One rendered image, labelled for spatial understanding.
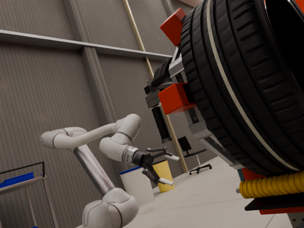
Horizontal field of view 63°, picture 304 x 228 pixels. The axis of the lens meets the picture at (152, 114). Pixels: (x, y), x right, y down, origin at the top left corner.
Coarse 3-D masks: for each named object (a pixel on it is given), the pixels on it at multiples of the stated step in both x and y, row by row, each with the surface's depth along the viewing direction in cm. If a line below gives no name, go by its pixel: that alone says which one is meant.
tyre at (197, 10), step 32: (224, 0) 64; (256, 0) 59; (192, 32) 71; (224, 32) 61; (256, 32) 55; (192, 64) 68; (224, 64) 60; (256, 64) 55; (224, 96) 63; (256, 96) 57; (288, 96) 54; (224, 128) 65; (256, 128) 61; (288, 128) 57; (256, 160) 68; (288, 160) 65
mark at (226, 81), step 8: (208, 0) 72; (208, 8) 69; (208, 16) 67; (208, 24) 66; (216, 56) 62; (224, 72) 61; (224, 80) 61; (232, 96) 60; (240, 112) 61; (248, 120) 60; (256, 136) 62; (264, 144) 62; (272, 152) 63; (280, 160) 65; (296, 168) 68
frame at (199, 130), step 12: (180, 60) 77; (180, 72) 77; (192, 108) 79; (192, 120) 77; (204, 120) 73; (192, 132) 77; (204, 132) 74; (204, 144) 79; (216, 144) 81; (228, 156) 83; (240, 168) 84
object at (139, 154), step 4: (140, 152) 124; (144, 152) 124; (136, 156) 122; (140, 156) 122; (144, 156) 123; (148, 156) 122; (136, 160) 122; (140, 160) 121; (144, 160) 123; (152, 160) 122; (136, 164) 123; (140, 164) 123; (144, 164) 124; (148, 164) 123; (152, 164) 123; (144, 168) 124
